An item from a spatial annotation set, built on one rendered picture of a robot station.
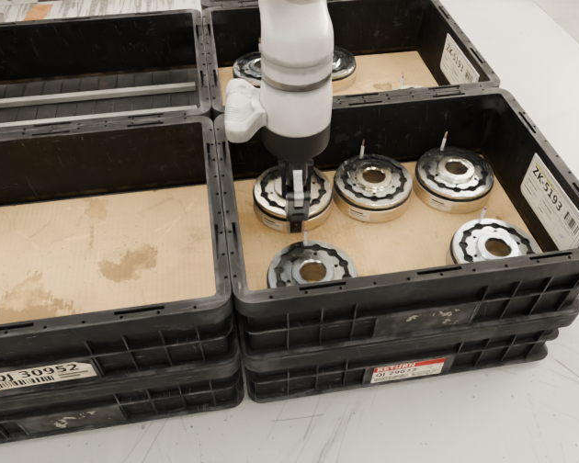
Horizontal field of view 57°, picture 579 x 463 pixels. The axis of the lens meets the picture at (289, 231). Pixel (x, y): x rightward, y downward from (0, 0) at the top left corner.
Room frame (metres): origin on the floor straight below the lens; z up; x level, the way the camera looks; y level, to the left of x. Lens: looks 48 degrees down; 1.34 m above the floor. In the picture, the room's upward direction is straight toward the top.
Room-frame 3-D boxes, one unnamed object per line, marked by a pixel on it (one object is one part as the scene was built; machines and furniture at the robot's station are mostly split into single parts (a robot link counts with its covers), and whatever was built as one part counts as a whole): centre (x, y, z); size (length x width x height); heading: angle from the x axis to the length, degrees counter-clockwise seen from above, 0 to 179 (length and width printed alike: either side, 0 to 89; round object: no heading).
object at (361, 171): (0.52, -0.11, 0.86); 0.05 x 0.05 x 0.01
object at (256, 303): (0.46, -0.12, 0.92); 0.40 x 0.30 x 0.02; 99
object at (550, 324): (0.46, -0.12, 0.76); 0.40 x 0.30 x 0.12; 99
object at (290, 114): (0.47, 0.01, 1.03); 0.11 x 0.09 x 0.06; 93
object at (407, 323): (0.46, -0.12, 0.87); 0.40 x 0.30 x 0.11; 99
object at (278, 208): (0.51, 0.00, 0.86); 0.10 x 0.10 x 0.01
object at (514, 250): (0.40, -0.24, 0.86); 0.05 x 0.05 x 0.01
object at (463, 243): (0.40, -0.24, 0.86); 0.10 x 0.10 x 0.01
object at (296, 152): (0.47, -0.01, 0.96); 0.08 x 0.08 x 0.09
